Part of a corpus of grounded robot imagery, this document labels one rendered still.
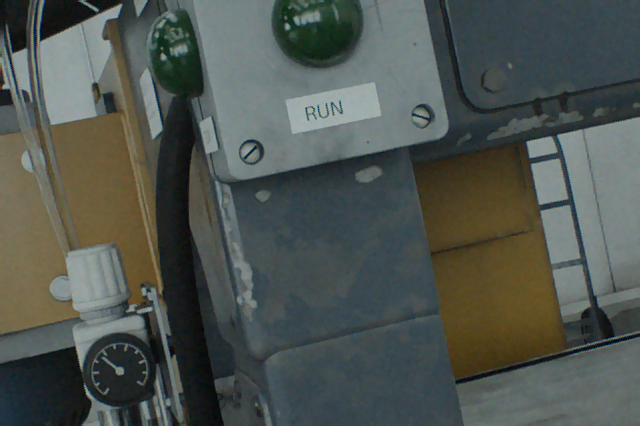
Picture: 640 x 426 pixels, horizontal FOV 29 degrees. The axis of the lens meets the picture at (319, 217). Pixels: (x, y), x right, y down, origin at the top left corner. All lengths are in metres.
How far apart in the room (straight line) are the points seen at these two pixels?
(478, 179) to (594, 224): 5.47
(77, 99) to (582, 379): 5.05
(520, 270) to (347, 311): 0.35
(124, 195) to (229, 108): 0.43
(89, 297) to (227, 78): 0.27
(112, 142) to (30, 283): 0.10
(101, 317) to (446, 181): 0.21
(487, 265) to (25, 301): 0.29
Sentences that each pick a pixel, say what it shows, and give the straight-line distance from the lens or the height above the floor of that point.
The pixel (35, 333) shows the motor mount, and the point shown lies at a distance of 0.83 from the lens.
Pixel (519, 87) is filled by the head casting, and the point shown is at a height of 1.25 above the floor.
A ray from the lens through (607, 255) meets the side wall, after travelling 6.24.
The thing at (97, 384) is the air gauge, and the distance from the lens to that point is 0.64.
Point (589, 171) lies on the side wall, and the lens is 6.18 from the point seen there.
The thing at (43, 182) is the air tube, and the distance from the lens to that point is 0.70.
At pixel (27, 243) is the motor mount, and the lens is 0.81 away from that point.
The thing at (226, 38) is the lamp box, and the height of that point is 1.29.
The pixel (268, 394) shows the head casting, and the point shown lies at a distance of 0.45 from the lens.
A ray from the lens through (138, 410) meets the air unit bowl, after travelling 0.65.
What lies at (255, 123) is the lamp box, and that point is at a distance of 0.39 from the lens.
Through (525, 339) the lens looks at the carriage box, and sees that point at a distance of 0.79.
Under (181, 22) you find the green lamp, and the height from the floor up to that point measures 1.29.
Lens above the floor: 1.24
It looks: 3 degrees down
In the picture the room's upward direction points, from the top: 12 degrees counter-clockwise
